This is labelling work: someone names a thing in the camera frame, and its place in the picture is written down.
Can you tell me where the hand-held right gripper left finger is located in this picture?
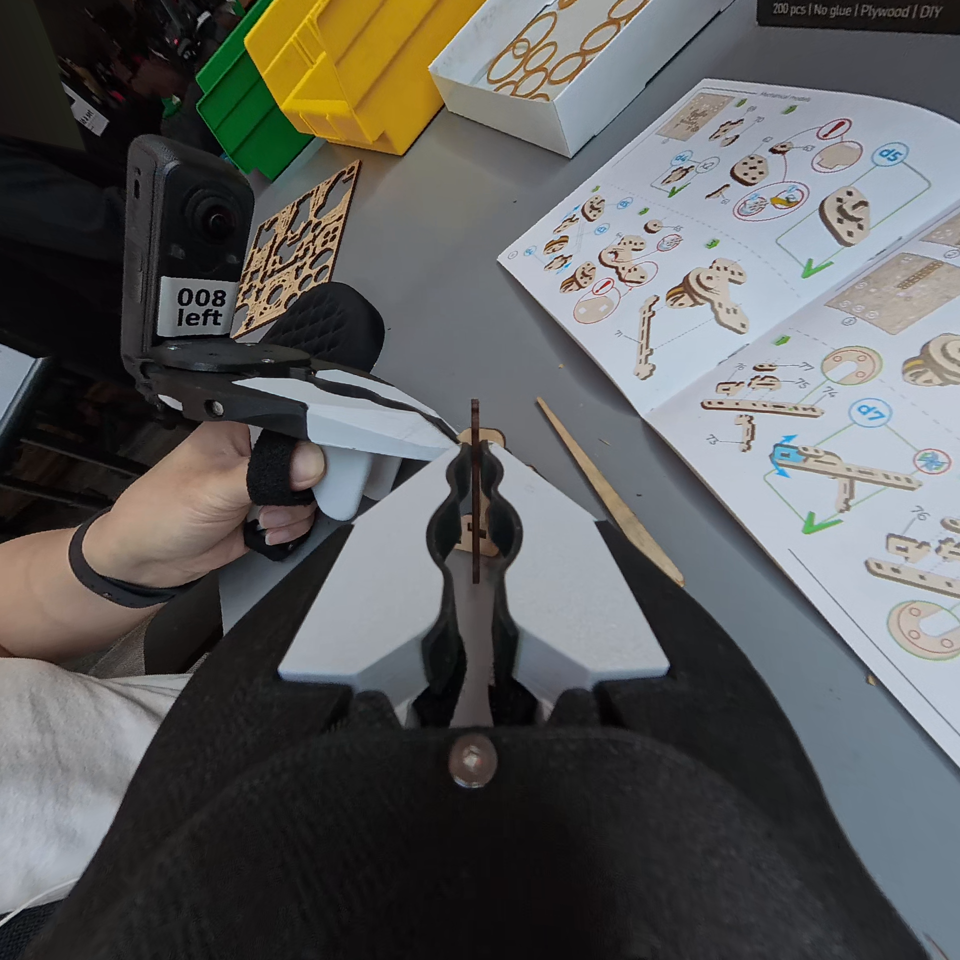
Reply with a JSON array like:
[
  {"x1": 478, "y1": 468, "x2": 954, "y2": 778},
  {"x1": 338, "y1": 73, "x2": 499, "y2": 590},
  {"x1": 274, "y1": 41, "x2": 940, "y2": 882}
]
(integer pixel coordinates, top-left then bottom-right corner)
[{"x1": 277, "y1": 444, "x2": 474, "y2": 727}]

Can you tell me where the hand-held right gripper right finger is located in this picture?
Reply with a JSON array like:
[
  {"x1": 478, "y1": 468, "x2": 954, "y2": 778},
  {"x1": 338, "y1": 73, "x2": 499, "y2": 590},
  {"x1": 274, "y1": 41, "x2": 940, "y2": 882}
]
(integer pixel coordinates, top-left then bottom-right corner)
[{"x1": 482, "y1": 441, "x2": 671, "y2": 727}]

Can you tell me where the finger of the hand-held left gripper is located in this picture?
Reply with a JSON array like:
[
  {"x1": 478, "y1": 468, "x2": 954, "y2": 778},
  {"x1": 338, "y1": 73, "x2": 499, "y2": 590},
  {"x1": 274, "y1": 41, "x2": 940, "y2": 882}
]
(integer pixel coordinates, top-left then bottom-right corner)
[
  {"x1": 231, "y1": 375, "x2": 462, "y2": 462},
  {"x1": 306, "y1": 365, "x2": 460, "y2": 444}
]

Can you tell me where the wooden part with wheel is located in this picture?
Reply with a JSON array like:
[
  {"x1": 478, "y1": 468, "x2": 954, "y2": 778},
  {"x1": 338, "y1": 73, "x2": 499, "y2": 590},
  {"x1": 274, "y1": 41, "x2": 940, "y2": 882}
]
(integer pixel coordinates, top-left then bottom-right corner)
[{"x1": 456, "y1": 426, "x2": 540, "y2": 560}]

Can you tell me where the person's left hand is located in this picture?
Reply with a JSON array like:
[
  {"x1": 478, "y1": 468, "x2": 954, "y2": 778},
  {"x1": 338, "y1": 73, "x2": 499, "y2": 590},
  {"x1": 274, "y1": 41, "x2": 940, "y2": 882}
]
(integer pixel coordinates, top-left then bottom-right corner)
[{"x1": 97, "y1": 423, "x2": 328, "y2": 594}]

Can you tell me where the tapered wooden stick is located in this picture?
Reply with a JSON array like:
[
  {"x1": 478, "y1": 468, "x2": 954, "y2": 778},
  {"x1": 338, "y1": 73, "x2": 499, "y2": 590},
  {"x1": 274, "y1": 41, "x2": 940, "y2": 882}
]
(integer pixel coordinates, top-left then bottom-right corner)
[{"x1": 535, "y1": 396, "x2": 685, "y2": 588}]

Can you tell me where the laser-cut plywood offcut sheet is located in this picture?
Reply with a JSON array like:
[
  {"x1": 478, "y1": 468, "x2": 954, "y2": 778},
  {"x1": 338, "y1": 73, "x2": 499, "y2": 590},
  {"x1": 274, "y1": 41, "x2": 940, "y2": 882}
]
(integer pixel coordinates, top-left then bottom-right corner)
[{"x1": 228, "y1": 159, "x2": 363, "y2": 340}]

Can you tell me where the black wristband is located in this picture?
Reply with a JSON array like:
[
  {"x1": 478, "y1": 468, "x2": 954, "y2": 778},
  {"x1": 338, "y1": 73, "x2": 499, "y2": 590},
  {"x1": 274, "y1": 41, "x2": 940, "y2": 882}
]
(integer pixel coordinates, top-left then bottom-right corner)
[{"x1": 69, "y1": 508, "x2": 207, "y2": 607}]

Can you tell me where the green plastic bin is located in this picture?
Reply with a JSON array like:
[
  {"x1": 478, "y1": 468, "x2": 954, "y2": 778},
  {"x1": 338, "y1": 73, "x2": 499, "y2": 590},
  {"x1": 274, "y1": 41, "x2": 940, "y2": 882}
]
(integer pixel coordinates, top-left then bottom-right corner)
[{"x1": 195, "y1": 0, "x2": 316, "y2": 181}]

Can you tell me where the yellow plastic bin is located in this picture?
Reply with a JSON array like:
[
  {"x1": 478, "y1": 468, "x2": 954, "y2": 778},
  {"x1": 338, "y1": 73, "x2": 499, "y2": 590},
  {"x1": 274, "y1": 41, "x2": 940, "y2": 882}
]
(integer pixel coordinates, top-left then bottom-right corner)
[{"x1": 245, "y1": 0, "x2": 489, "y2": 157}]

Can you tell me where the white cardboard box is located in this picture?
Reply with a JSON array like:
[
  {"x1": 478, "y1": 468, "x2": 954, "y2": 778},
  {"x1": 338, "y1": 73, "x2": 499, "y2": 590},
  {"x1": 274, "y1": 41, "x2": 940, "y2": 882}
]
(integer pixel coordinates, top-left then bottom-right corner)
[{"x1": 427, "y1": 0, "x2": 740, "y2": 159}]

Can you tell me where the person's white shirt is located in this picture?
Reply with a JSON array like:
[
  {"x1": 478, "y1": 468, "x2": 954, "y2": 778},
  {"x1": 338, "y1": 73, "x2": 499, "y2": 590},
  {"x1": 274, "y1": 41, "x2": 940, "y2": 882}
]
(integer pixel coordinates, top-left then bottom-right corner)
[{"x1": 0, "y1": 656, "x2": 196, "y2": 924}]

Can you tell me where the open assembly instruction booklet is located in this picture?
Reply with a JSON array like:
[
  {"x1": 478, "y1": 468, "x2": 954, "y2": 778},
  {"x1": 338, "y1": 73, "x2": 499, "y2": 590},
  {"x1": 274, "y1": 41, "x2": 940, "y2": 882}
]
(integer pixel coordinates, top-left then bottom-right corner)
[{"x1": 497, "y1": 77, "x2": 960, "y2": 770}]

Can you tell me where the black printed box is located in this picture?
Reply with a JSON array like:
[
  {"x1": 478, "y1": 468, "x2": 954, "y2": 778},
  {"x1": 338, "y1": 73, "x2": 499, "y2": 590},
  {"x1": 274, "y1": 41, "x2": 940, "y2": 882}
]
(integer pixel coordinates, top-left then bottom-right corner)
[{"x1": 756, "y1": 0, "x2": 960, "y2": 27}]

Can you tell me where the ring-cut plywood sheet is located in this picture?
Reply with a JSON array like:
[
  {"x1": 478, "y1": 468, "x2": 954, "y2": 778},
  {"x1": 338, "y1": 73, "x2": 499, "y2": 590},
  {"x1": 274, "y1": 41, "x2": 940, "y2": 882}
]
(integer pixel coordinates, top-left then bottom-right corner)
[{"x1": 483, "y1": 0, "x2": 654, "y2": 102}]

